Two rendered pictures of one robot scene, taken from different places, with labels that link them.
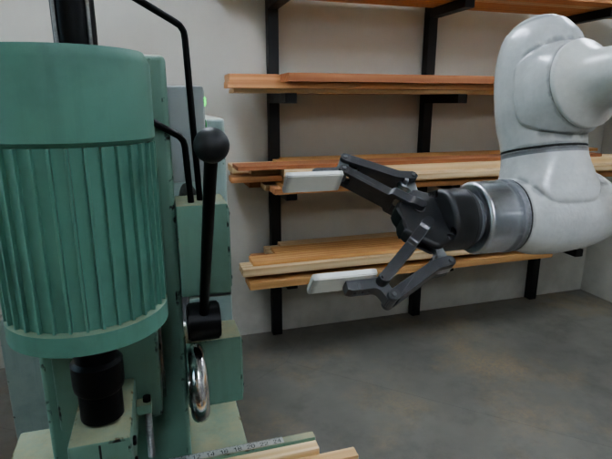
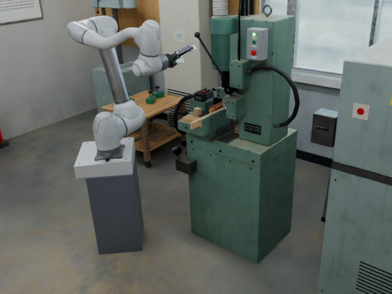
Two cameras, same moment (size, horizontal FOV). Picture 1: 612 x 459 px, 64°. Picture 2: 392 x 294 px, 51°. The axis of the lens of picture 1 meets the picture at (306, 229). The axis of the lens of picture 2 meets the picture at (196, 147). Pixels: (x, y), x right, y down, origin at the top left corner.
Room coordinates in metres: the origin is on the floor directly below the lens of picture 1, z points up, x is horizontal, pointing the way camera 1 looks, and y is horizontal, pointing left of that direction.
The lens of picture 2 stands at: (2.60, -1.25, 1.85)
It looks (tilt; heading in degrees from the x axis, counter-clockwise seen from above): 25 degrees down; 148
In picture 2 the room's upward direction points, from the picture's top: 3 degrees counter-clockwise
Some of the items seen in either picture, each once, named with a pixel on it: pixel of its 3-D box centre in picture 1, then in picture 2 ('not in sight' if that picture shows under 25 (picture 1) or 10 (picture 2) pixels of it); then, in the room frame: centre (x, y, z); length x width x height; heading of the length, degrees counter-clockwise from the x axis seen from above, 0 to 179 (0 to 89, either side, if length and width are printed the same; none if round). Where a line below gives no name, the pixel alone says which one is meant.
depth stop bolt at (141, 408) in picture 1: (146, 426); not in sight; (0.61, 0.23, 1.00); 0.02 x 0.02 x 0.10; 17
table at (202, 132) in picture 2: not in sight; (213, 112); (0.43, 0.23, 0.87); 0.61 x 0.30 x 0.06; 107
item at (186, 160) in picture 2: not in sight; (185, 164); (0.48, -0.04, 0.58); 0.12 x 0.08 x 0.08; 17
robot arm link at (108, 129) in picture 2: not in sight; (107, 129); (0.23, -0.45, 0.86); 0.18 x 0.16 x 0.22; 110
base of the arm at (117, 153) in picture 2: not in sight; (108, 150); (0.25, -0.47, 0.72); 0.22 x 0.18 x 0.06; 151
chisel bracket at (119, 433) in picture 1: (109, 435); (228, 94); (0.56, 0.26, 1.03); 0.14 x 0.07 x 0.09; 17
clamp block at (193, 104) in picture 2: not in sight; (203, 104); (0.35, 0.21, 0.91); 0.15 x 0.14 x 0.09; 107
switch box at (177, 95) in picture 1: (186, 133); (257, 44); (0.89, 0.21, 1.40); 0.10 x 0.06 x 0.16; 17
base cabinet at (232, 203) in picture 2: not in sight; (240, 189); (0.65, 0.29, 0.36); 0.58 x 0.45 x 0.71; 17
